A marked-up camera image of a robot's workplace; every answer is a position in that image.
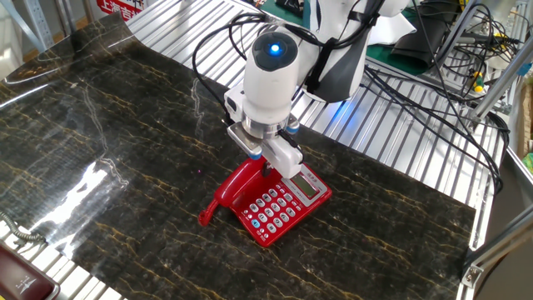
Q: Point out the aluminium profile strut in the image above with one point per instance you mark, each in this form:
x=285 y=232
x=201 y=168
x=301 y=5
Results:
x=499 y=85

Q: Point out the dark marble pattern mat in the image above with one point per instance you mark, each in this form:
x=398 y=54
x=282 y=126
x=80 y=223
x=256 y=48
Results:
x=354 y=233

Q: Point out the white paper sheet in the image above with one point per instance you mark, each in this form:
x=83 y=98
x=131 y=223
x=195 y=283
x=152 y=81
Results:
x=395 y=33

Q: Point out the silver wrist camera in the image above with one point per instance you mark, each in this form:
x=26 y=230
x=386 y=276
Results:
x=245 y=139

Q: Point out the black fabric pouch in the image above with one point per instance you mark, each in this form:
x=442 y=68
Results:
x=420 y=41

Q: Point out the grey metal bar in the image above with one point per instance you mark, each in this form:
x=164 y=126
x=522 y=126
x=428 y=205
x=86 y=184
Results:
x=458 y=33

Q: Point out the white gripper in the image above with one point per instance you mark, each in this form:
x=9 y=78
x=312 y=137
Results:
x=287 y=160

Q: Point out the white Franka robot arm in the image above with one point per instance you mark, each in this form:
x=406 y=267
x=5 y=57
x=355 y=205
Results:
x=266 y=91

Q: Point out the dark red telephone base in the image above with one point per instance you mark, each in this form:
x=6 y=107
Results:
x=21 y=279

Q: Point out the red telephone handset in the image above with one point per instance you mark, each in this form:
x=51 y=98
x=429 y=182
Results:
x=237 y=183

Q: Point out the green plastic item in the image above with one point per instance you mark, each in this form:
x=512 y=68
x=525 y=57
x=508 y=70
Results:
x=529 y=163

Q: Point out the grey perforated metal upright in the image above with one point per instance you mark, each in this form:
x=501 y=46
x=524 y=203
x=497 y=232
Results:
x=39 y=25

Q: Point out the red white printed sign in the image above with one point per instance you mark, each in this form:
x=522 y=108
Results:
x=125 y=8

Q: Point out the aluminium strut with bracket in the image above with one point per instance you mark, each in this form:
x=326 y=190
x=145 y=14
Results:
x=472 y=275

